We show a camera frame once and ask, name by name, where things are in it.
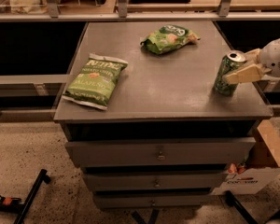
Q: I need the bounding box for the top grey drawer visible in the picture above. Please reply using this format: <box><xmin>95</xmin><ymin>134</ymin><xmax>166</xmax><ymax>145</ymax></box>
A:
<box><xmin>65</xmin><ymin>137</ymin><xmax>255</xmax><ymax>167</ymax></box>

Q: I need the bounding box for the black stand leg right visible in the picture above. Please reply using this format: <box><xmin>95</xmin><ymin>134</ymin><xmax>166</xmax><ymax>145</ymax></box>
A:
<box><xmin>225</xmin><ymin>190</ymin><xmax>258</xmax><ymax>224</ymax></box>

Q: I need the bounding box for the open cardboard box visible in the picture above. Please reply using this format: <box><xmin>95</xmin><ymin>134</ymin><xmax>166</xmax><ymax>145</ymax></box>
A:
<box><xmin>212</xmin><ymin>120</ymin><xmax>280</xmax><ymax>195</ymax></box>

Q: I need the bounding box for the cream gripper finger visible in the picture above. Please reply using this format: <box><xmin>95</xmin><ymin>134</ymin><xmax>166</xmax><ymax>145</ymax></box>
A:
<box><xmin>245</xmin><ymin>49</ymin><xmax>260</xmax><ymax>64</ymax></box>
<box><xmin>223</xmin><ymin>64</ymin><xmax>271</xmax><ymax>84</ymax></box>

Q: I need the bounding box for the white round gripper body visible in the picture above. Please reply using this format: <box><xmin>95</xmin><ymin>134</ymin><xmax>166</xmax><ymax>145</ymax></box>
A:
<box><xmin>259</xmin><ymin>38</ymin><xmax>280</xmax><ymax>77</ymax></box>

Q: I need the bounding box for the middle grey drawer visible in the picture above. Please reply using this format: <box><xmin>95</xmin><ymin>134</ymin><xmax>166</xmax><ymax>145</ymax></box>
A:
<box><xmin>83</xmin><ymin>172</ymin><xmax>224</xmax><ymax>191</ymax></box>

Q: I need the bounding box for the black orange clamp tool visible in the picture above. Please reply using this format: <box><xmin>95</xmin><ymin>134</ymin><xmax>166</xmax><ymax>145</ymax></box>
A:
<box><xmin>0</xmin><ymin>194</ymin><xmax>23</xmax><ymax>214</ymax></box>

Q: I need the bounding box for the metal shelf rail frame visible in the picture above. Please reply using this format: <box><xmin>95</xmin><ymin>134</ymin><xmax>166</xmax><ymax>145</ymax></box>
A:
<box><xmin>0</xmin><ymin>0</ymin><xmax>280</xmax><ymax>22</ymax></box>

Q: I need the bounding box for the grey drawer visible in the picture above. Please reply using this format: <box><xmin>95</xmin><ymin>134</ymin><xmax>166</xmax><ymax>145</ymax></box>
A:
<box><xmin>93</xmin><ymin>194</ymin><xmax>213</xmax><ymax>209</ymax></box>
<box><xmin>83</xmin><ymin>172</ymin><xmax>224</xmax><ymax>191</ymax></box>
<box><xmin>65</xmin><ymin>137</ymin><xmax>255</xmax><ymax>167</ymax></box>

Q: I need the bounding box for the bottom grey drawer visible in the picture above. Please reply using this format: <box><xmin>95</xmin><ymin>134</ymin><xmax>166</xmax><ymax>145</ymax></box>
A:
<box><xmin>93</xmin><ymin>194</ymin><xmax>213</xmax><ymax>209</ymax></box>

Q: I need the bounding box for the green jalapeno potato chip bag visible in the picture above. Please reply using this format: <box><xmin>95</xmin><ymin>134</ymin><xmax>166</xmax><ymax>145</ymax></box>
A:
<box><xmin>63</xmin><ymin>53</ymin><xmax>128</xmax><ymax>110</ymax></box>

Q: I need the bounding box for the black stand leg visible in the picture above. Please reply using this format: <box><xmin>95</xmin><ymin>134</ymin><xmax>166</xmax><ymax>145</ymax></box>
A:
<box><xmin>225</xmin><ymin>190</ymin><xmax>258</xmax><ymax>224</ymax></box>
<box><xmin>13</xmin><ymin>169</ymin><xmax>50</xmax><ymax>224</ymax></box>

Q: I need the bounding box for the green soda can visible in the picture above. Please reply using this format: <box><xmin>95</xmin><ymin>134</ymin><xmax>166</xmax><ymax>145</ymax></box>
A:
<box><xmin>214</xmin><ymin>50</ymin><xmax>247</xmax><ymax>96</ymax></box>

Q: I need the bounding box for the black stand leg left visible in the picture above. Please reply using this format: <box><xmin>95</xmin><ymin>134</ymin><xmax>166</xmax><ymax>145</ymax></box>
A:
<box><xmin>13</xmin><ymin>169</ymin><xmax>50</xmax><ymax>224</ymax></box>

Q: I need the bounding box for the grey drawer cabinet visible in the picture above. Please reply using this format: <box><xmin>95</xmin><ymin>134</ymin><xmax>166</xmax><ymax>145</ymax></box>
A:
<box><xmin>55</xmin><ymin>21</ymin><xmax>272</xmax><ymax>197</ymax></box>

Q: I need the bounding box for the green rice chip bag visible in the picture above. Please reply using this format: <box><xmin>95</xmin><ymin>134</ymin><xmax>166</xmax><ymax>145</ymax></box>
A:
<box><xmin>141</xmin><ymin>24</ymin><xmax>200</xmax><ymax>55</ymax></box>

